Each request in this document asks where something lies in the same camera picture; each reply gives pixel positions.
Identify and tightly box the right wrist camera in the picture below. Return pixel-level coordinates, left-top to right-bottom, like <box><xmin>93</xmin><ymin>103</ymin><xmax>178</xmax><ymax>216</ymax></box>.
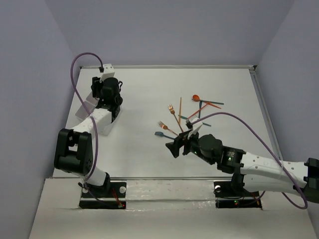
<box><xmin>186</xmin><ymin>118</ymin><xmax>203</xmax><ymax>139</ymax></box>

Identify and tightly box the orange plastic spoon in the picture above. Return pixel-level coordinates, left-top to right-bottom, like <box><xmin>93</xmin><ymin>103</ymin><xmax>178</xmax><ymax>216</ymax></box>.
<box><xmin>192</xmin><ymin>95</ymin><xmax>221</xmax><ymax>109</ymax></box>

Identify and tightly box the teal plastic chopstick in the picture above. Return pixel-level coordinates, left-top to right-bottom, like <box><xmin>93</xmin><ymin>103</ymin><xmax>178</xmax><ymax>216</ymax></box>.
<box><xmin>200</xmin><ymin>100</ymin><xmax>224</xmax><ymax>105</ymax></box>

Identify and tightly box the aluminium table rail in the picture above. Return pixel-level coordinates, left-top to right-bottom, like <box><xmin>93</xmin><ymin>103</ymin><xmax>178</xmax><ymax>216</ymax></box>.
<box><xmin>249</xmin><ymin>65</ymin><xmax>284</xmax><ymax>163</ymax></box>

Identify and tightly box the copper fork long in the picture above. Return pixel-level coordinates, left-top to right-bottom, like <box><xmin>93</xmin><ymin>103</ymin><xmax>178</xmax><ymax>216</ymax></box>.
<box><xmin>158</xmin><ymin>121</ymin><xmax>178</xmax><ymax>136</ymax></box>

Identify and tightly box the wooden chopstick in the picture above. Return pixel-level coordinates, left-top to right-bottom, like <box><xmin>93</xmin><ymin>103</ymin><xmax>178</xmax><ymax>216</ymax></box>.
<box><xmin>178</xmin><ymin>97</ymin><xmax>182</xmax><ymax>122</ymax></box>

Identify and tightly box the blue plastic fork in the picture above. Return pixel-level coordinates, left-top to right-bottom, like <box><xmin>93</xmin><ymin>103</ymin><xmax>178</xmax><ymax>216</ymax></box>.
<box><xmin>155</xmin><ymin>131</ymin><xmax>174</xmax><ymax>140</ymax></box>

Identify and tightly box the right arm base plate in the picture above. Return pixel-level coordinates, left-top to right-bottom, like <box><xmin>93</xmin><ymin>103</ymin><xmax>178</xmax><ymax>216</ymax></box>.
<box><xmin>214</xmin><ymin>181</ymin><xmax>262</xmax><ymax>209</ymax></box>

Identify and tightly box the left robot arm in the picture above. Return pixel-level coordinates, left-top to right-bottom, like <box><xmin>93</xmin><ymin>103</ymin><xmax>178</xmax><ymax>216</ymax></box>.
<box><xmin>54</xmin><ymin>77</ymin><xmax>123</xmax><ymax>197</ymax></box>

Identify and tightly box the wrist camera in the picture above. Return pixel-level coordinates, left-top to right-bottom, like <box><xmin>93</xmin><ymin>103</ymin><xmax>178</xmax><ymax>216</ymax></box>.
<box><xmin>186</xmin><ymin>118</ymin><xmax>203</xmax><ymax>139</ymax></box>
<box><xmin>99</xmin><ymin>64</ymin><xmax>115</xmax><ymax>82</ymax></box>

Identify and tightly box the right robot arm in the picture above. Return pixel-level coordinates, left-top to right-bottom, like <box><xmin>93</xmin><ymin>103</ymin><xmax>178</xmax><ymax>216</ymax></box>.
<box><xmin>166</xmin><ymin>132</ymin><xmax>319</xmax><ymax>203</ymax></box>

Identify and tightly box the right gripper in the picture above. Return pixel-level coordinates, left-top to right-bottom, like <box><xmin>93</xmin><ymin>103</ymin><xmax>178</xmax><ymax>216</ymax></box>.
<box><xmin>165</xmin><ymin>126</ymin><xmax>215</xmax><ymax>165</ymax></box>

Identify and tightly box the copper fork short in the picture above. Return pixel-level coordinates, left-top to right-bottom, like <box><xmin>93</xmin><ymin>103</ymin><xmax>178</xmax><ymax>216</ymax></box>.
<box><xmin>168</xmin><ymin>104</ymin><xmax>184</xmax><ymax>132</ymax></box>

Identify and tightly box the dark blue plastic chopstick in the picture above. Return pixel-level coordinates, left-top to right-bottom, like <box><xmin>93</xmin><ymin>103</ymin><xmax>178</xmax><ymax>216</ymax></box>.
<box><xmin>198</xmin><ymin>101</ymin><xmax>202</xmax><ymax>119</ymax></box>

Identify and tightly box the white divided organizer tray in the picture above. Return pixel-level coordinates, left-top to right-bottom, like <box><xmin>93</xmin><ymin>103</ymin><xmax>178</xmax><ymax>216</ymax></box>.
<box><xmin>71</xmin><ymin>93</ymin><xmax>122</xmax><ymax>138</ymax></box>

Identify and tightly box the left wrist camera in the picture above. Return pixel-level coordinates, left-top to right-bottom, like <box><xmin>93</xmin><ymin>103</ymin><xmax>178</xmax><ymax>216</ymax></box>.
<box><xmin>99</xmin><ymin>64</ymin><xmax>115</xmax><ymax>82</ymax></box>

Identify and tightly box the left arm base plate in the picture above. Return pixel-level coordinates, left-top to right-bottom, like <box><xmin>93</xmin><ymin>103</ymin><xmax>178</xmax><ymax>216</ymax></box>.
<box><xmin>78</xmin><ymin>181</ymin><xmax>127</xmax><ymax>210</ymax></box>

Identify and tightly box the teal plastic knife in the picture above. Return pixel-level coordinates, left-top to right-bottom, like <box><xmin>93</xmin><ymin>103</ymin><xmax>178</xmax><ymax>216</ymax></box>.
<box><xmin>178</xmin><ymin>115</ymin><xmax>212</xmax><ymax>127</ymax></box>

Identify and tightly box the orange plastic chopstick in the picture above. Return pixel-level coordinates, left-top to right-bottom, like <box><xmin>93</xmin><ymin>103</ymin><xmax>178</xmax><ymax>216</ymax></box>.
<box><xmin>188</xmin><ymin>103</ymin><xmax>209</xmax><ymax>119</ymax></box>

